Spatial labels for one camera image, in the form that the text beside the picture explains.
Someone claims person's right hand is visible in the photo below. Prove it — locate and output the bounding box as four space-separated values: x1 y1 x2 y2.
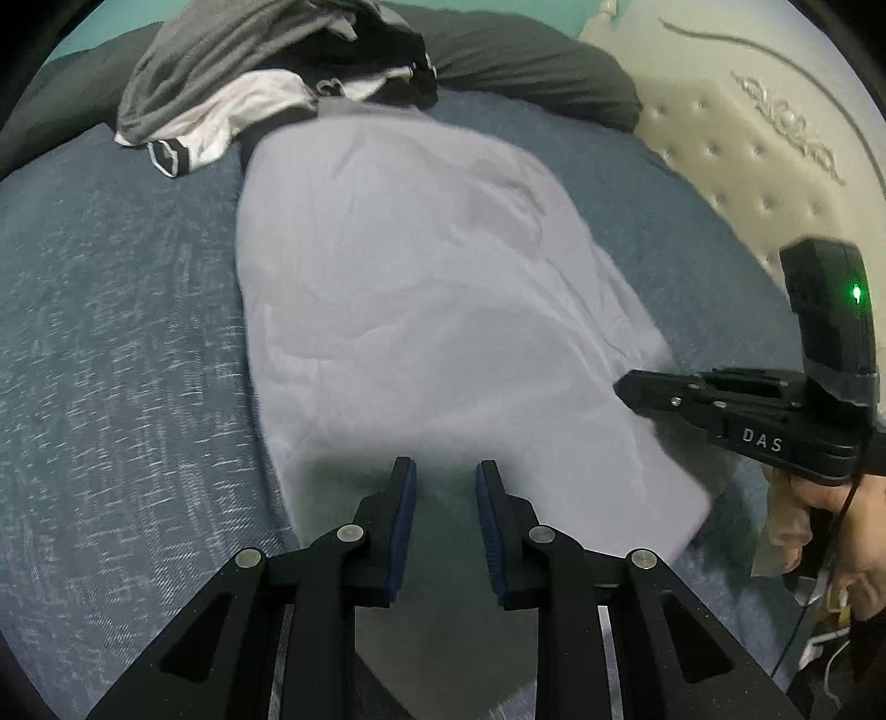
765 471 886 622

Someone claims black cable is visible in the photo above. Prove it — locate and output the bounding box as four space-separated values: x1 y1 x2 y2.
767 443 874 693

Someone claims light grey jacket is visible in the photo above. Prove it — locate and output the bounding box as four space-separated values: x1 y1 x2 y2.
235 97 735 720

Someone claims cream tufted headboard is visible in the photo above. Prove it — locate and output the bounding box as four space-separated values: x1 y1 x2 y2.
578 0 886 361

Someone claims black and white garment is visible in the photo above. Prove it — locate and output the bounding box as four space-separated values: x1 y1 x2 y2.
114 20 440 179

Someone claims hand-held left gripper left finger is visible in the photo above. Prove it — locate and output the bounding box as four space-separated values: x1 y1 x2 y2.
86 457 418 720

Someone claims dark grey long pillow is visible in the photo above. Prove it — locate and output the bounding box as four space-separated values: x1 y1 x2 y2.
0 14 643 181

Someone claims blue patterned bed sheet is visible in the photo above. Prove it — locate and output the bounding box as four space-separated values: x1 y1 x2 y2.
0 86 811 720

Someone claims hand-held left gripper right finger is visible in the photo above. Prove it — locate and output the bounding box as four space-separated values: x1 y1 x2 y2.
475 460 804 720

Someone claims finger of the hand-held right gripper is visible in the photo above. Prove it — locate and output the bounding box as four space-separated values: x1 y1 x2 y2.
612 370 728 434

